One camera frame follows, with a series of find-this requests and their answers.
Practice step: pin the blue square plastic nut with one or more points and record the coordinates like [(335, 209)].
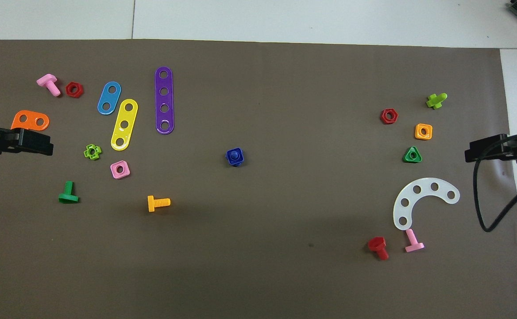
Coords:
[(229, 158)]

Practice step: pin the blue plastic bolt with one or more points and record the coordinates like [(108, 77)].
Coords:
[(235, 155)]

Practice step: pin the orange three-hole corner plate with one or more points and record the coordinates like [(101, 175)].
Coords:
[(31, 119)]

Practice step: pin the lime green cross nut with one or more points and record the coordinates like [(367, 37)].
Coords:
[(86, 152)]

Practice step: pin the pink plastic bolt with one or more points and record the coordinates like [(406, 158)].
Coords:
[(411, 238), (47, 81)]

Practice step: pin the red hexagonal plastic nut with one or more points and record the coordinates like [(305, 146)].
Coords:
[(68, 90), (383, 116)]

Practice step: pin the green plastic bolt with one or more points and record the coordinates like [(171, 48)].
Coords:
[(68, 197)]

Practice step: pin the lime green cross-head bolt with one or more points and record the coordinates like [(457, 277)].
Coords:
[(435, 101)]

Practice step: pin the white curved five-hole plate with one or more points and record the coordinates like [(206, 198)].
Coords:
[(426, 188)]

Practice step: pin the orange square plastic nut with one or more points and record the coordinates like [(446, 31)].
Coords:
[(417, 131)]

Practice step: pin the pink square plastic nut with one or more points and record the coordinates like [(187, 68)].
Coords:
[(113, 173)]

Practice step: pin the blue two-hole strip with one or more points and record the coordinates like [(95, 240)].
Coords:
[(109, 98)]

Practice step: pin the green triangular plastic nut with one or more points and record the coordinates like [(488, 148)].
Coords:
[(407, 158)]

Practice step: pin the yellow three-hole strip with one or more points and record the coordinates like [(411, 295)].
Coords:
[(126, 116)]

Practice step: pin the purple four-hole strip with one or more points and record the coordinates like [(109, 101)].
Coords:
[(164, 99)]

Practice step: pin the orange plastic bolt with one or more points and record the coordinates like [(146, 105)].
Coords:
[(159, 203)]

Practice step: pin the red plastic bolt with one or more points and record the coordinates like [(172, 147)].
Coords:
[(377, 243)]

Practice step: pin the brown table mat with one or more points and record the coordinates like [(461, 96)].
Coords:
[(258, 266)]

